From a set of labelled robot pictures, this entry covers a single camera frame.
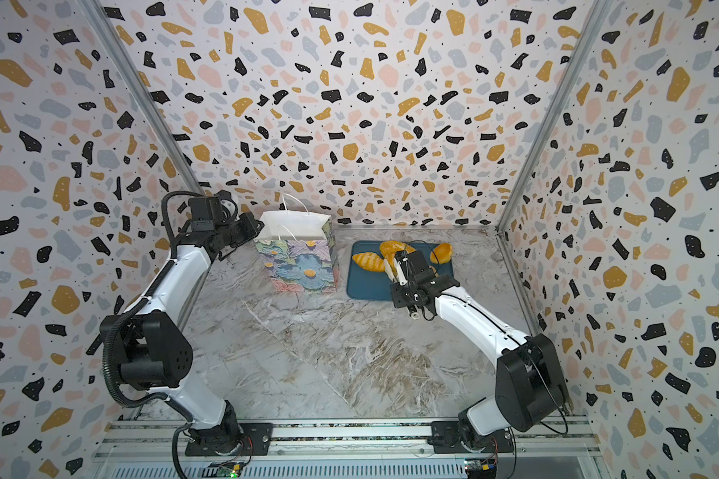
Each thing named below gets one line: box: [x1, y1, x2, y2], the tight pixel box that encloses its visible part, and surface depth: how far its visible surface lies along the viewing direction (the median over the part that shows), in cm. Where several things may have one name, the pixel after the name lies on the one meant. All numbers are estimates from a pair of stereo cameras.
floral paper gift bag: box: [254, 192, 339, 293], surface depth 92 cm
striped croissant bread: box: [351, 252, 386, 273], surface depth 108 cm
